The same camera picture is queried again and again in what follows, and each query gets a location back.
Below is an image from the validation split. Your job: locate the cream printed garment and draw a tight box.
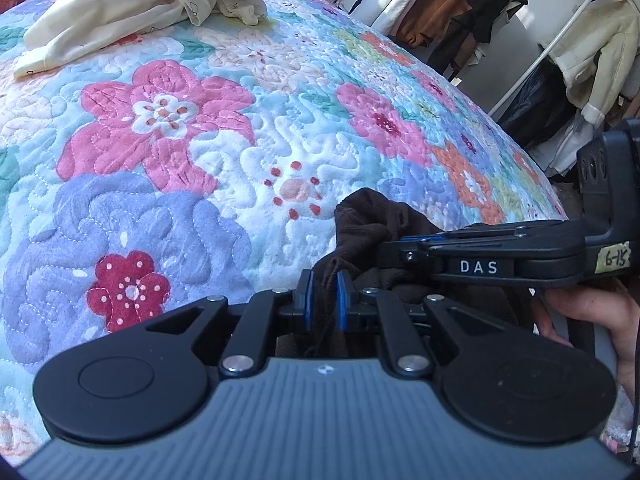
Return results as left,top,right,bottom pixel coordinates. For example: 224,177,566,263
12,0,268,81

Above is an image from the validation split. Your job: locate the cream fleece jacket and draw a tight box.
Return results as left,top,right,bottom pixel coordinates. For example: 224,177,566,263
550,0,640,126

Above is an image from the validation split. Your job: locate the floral quilt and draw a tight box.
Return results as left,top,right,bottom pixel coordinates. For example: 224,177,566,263
0,0,571,466

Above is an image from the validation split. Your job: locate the white clothes rack pole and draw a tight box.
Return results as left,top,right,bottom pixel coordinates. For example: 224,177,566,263
486,0,598,115

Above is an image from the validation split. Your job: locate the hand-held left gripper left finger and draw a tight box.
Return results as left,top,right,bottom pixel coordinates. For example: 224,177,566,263
145,269,316,378

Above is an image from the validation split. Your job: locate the dark brown shirt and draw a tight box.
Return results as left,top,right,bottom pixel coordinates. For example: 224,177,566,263
277,187,543,361

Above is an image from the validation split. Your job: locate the brown jacket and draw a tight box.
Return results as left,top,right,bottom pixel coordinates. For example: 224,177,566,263
395,0,481,48

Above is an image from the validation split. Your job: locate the dark blue garment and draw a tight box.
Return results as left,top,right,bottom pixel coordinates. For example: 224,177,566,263
500,62,576,148

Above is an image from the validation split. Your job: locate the person's right hand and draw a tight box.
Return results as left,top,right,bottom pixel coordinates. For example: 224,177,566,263
537,272,640,403

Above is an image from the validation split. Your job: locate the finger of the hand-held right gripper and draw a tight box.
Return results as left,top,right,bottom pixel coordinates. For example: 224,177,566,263
376,220,582,275

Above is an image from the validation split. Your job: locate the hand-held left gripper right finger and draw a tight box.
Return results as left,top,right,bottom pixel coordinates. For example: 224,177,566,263
336,270,505,378

